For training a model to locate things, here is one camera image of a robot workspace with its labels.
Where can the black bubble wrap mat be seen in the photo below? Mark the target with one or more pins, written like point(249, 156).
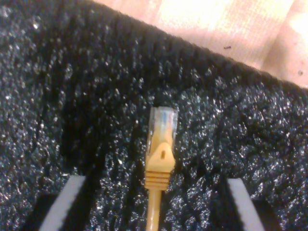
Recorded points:
point(72, 96)

